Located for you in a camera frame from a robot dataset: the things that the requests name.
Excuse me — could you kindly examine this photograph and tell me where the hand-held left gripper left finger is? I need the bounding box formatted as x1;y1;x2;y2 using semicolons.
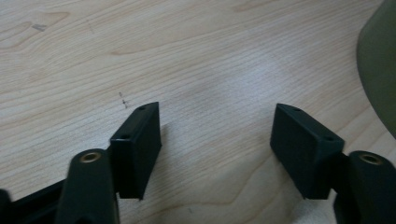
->
109;101;163;201

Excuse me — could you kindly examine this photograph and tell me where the green plastic trash bin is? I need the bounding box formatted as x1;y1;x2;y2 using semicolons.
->
356;0;396;139

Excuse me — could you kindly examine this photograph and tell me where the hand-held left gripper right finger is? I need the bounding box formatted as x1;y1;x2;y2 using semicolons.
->
269;103;346;201

